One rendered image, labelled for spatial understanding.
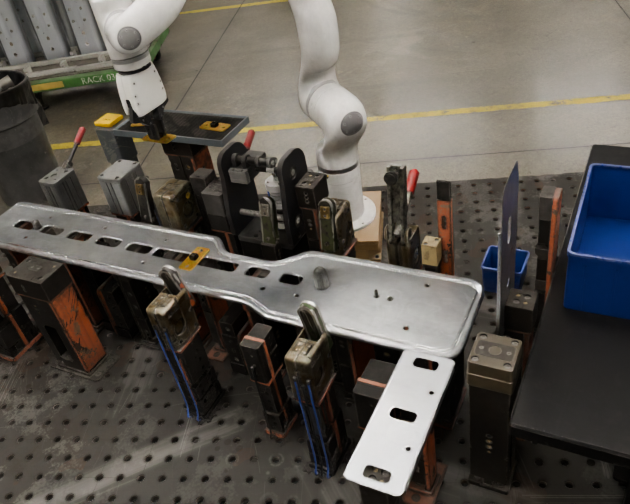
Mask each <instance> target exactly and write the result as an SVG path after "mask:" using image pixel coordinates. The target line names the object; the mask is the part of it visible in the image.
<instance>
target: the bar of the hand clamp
mask: <svg viewBox="0 0 630 504"><path fill-rule="evenodd" d="M386 171H387V173H386V174H385V175H384V181H385V183H386V184H387V202H388V233H389V241H390V242H392V241H393V240H394V238H395V236H394V234H393V230H395V222H397V223H401V243H403V244H404V243H405V242H404V233H405V230H406V228H407V173H406V165H403V164H394V163H390V164H389V165H388V166H387V167H386Z"/></svg>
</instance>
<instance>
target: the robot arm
mask: <svg viewBox="0 0 630 504"><path fill-rule="evenodd" d="M185 2H186V0H135V1H134V2H132V0H89V3H90V5H91V8H92V11H93V13H94V16H95V19H96V21H97V24H98V27H99V29H100V32H101V35H102V37H103V40H104V43H105V45H106V48H107V51H108V53H109V56H110V59H111V61H112V64H113V67H114V69H115V70H116V71H117V72H118V73H117V74H116V82H117V87H118V92H119V95H120V99H121V102H122V105H123V108H124V111H125V113H126V115H129V117H130V123H133V124H137V123H141V124H142V125H145V128H146V130H147V133H148V136H149V138H150V139H154V140H159V139H160V135H159V132H162V133H163V135H166V134H167V130H166V127H165V124H164V121H163V117H164V113H163V111H164V106H165V105H166V104H167V102H168V98H167V96H166V92H165V88H164V86H163V83H162V81H161V78H160V76H159V74H158V72H157V70H156V68H155V66H154V64H153V63H152V61H151V56H150V53H149V50H148V47H147V45H149V44H150V43H151V42H152V41H153V40H155V39H156V38H157V37H158V36H159V35H160V34H161V33H163V32H164V31H165V30H166V29H167V28H168V27H169V26H170V25H171V24H172V23H173V22H174V21H175V19H176V18H177V17H178V15H179V14H180V12H181V10H182V8H183V6H184V4H185ZM288 2H289V4H290V7H291V9H292V12H293V15H294V18H295V22H296V26H297V31H298V36H299V42H300V48H301V69H300V76H299V84H298V97H299V102H300V106H301V108H302V110H303V111H304V113H305V114H306V115H307V116H308V117H309V118H310V119H311V120H312V121H313V122H315V123H316V124H317V125H318V126H319V127H320V128H321V130H322V132H323V135H324V138H323V139H322V140H321V141H320V142H319V144H318V145H317V148H316V161H317V167H318V173H325V174H328V175H329V178H328V179H327V184H328V190H329V196H328V197H329V198H338V199H345V200H348V201H349V202H350V207H351V214H352V221H353V228H354V232H356V231H359V230H361V229H363V228H365V227H367V226H368V225H369V224H370V223H371V222H372V221H373V220H374V218H375V216H376V207H375V204H374V203H373V201H372V200H370V199H369V198H367V197H366V196H363V193H362V184H361V175H360V165H359V156H358V143H359V140H360V139H361V137H362V135H363V134H364V132H365V130H366V127H367V116H366V112H365V109H364V106H363V105H362V103H361V102H360V100H359V99H358V98H357V97H356V96H354V95H353V94H352V93H351V92H349V91H348V90H346V89H345V88H344V87H342V86H341V85H340V84H339V82H338V80H337V78H336V72H335V66H336V62H337V60H338V57H339V49H340V42H339V31H338V24H337V17H336V13H335V9H334V6H333V4H332V1H331V0H288ZM149 112H151V113H152V116H153V117H154V118H151V116H150V113H149ZM137 115H138V116H139V117H137ZM144 116H145V117H144ZM145 118H146V119H145Z"/></svg>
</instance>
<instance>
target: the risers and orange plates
mask: <svg viewBox="0 0 630 504"><path fill-rule="evenodd" d="M96 244H99V245H104V246H109V247H110V244H109V243H107V242H102V241H98V242H97V243H96ZM80 270H81V272H82V274H83V277H84V279H85V281H86V283H87V285H88V287H89V290H90V292H91V294H92V296H93V298H94V300H95V302H96V304H97V306H98V308H99V310H100V312H101V314H102V316H103V318H104V320H103V323H104V325H105V327H106V329H107V330H110V331H113V332H115V333H116V335H117V336H122V337H126V338H129V339H133V338H134V337H135V335H136V334H137V333H138V332H139V329H138V326H137V324H136V322H135V320H134V317H133V315H132V313H131V311H130V308H129V306H128V304H127V302H126V299H125V297H124V295H123V293H122V290H121V288H120V286H119V284H118V281H117V280H114V278H113V276H112V274H110V273H105V272H101V271H97V270H92V269H88V268H84V267H80ZM219 324H220V327H221V330H222V337H223V340H224V343H225V346H226V349H227V352H228V355H229V358H230V364H231V367H232V370H233V372H237V373H240V374H244V375H247V376H248V374H249V371H248V367H247V364H246V361H245V358H244V355H243V352H242V349H241V346H240V343H241V341H242V340H243V338H244V336H245V335H248V333H249V332H250V331H251V326H250V322H249V319H248V316H247V312H246V311H245V310H243V307H242V304H239V303H235V302H234V303H233V304H232V305H231V306H230V308H229V309H228V310H227V311H226V313H225V314H224V315H223V316H222V318H221V319H220V320H219ZM249 375H250V374H249Z"/></svg>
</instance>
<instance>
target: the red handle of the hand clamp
mask: <svg viewBox="0 0 630 504"><path fill-rule="evenodd" d="M418 176H419V172H418V170H417V169H412V170H410V171H409V175H408V178H407V213H408V210H409V206H410V202H411V198H412V195H413V194H414V191H415V187H416V183H417V180H418ZM393 234H394V236H396V237H401V223H397V222H396V226H395V230H393Z"/></svg>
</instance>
